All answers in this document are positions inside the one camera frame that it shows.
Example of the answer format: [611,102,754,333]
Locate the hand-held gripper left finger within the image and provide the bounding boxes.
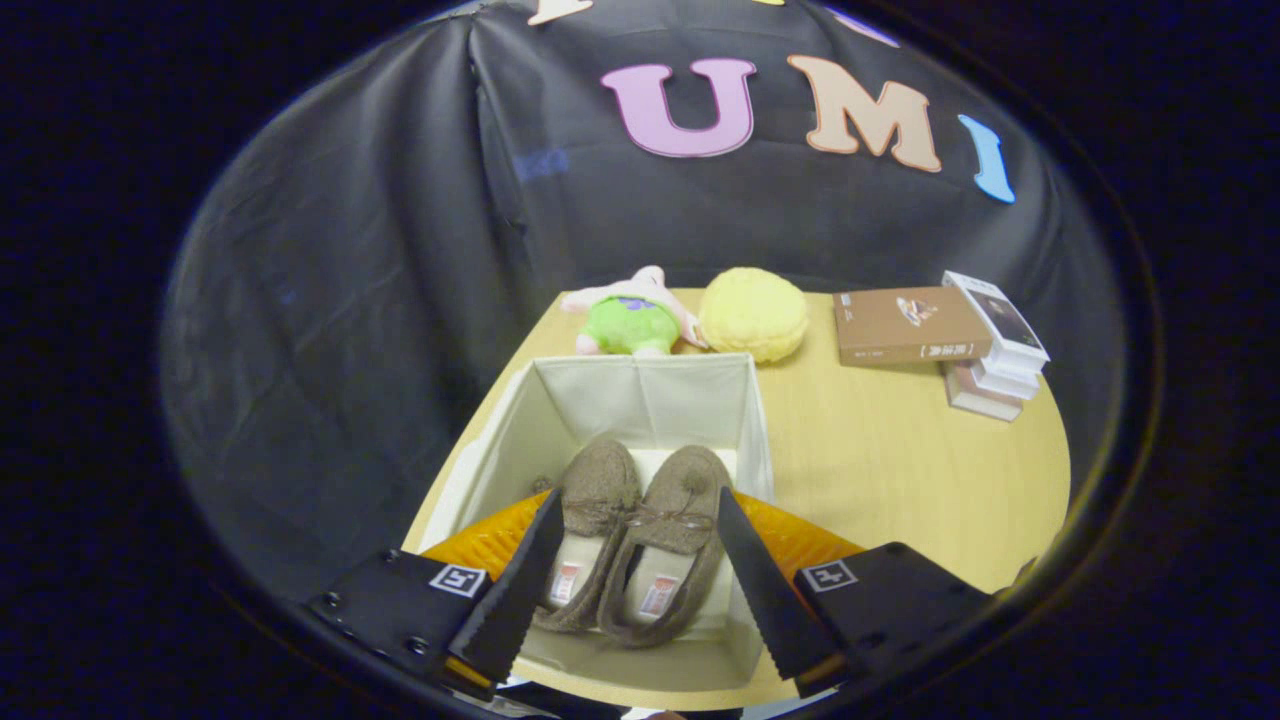
[305,487,566,701]

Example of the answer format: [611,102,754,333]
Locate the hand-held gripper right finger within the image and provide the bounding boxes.
[717,487,996,698]

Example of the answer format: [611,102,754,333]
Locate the brown fuzzy shoe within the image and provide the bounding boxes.
[530,438,643,633]
[598,445,734,648]

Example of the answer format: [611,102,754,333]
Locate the beige fabric storage box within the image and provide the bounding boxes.
[418,352,776,691]

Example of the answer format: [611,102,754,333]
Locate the yellow round plush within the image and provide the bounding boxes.
[697,267,809,364]

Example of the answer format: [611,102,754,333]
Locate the pinkish brown book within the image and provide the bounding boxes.
[943,362,1024,423]

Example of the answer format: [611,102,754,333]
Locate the pink plush toy green shorts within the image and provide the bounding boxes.
[560,265,709,358]

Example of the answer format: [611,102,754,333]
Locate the plain white book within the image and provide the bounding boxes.
[968,358,1041,401]

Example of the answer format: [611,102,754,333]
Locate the white book with portrait cover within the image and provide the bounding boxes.
[941,270,1051,373]

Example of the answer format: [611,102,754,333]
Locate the black backdrop cloth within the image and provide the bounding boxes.
[160,0,1131,601]

